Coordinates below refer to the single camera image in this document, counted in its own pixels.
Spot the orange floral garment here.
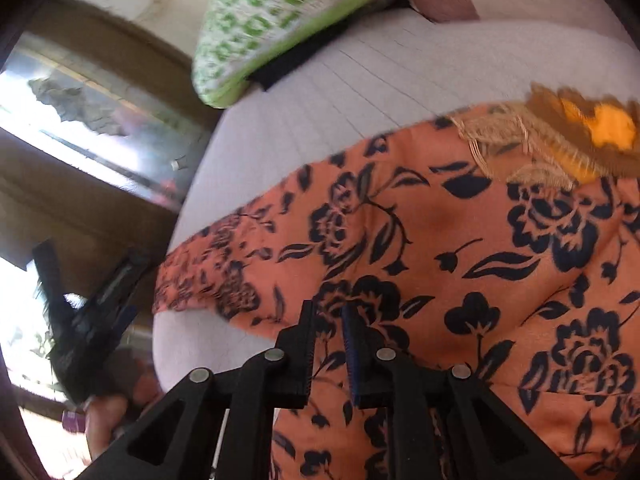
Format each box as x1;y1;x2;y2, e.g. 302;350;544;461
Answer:
153;86;639;479

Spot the left hand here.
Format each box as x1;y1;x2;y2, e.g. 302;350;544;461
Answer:
85;364;163;460

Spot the dark wooden glass door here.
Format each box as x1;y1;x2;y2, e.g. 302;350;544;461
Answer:
0;0;222;411

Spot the black cloth under pillow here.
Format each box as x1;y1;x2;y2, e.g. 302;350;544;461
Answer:
248;37;326;91

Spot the green white patterned pillow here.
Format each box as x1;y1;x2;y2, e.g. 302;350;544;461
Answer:
192;0;373;110

